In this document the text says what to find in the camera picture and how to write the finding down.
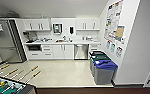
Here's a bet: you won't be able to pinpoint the white under-sink cabinet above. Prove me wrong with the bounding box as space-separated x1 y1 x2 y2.
52 43 75 61

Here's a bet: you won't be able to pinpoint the black coffee machine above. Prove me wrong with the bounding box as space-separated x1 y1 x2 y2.
23 31 37 44

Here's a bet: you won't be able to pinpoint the steel paper towel dispenser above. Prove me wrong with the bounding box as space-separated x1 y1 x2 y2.
52 22 64 35

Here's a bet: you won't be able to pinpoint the small blue wall sign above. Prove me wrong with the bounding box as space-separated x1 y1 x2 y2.
105 40 112 50

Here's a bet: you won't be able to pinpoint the grey bin blue lid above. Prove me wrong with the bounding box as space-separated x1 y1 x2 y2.
93 58 119 86

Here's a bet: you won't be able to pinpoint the grey bin green lid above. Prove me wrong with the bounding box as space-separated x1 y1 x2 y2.
90 54 111 76

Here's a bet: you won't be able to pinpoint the small white wall sign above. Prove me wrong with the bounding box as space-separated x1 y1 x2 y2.
115 46 124 58

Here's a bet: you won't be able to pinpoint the wall notice board posters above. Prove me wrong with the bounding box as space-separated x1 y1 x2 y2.
103 0 127 45

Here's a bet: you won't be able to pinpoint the black built-in microwave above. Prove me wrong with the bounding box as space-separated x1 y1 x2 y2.
27 43 43 52

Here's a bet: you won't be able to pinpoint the stainless steel dishwasher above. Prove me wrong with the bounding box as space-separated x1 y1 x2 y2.
73 43 90 61

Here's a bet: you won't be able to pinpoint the foosball gaming table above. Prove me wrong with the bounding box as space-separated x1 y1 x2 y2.
0 63 42 94

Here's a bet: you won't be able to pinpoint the stainless steel refrigerator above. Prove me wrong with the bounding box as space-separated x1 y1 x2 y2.
0 18 27 65

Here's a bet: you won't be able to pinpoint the small green wall sign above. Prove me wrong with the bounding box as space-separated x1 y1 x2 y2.
110 42 117 54

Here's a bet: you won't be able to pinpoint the white drawer stack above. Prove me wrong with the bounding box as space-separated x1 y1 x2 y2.
88 43 102 56
40 43 54 61

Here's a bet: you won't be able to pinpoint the white wall cabinet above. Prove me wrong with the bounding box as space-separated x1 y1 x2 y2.
22 18 52 33

